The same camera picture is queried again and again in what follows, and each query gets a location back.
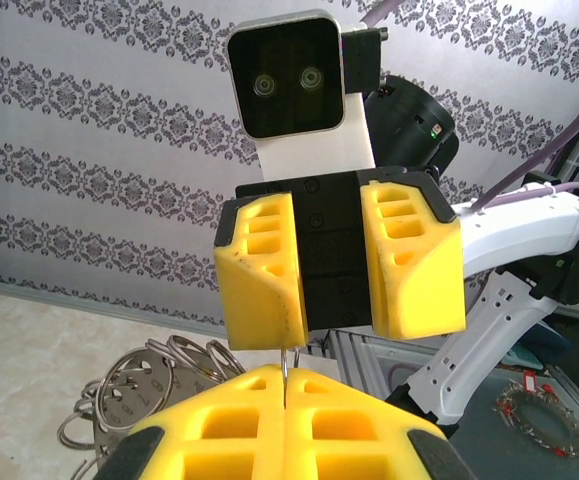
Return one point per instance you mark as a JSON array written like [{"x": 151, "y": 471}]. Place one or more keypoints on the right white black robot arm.
[{"x": 509, "y": 235}]

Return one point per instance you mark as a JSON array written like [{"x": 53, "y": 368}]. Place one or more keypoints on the metal disc with tagged keys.
[{"x": 509, "y": 405}]

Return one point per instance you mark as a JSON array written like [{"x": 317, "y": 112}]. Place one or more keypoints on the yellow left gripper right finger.
[{"x": 359, "y": 435}]

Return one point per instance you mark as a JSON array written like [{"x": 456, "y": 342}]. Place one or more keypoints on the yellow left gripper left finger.
[{"x": 209, "y": 435}]

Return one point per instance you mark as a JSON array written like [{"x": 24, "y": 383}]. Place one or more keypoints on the red and white tag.
[{"x": 529, "y": 384}]

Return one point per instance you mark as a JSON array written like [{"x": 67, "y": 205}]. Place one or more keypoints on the aluminium mounting rail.
[{"x": 354, "y": 360}]

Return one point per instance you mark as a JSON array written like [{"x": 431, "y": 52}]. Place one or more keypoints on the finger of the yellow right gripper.
[
  {"x": 419, "y": 290},
  {"x": 259, "y": 300}
]

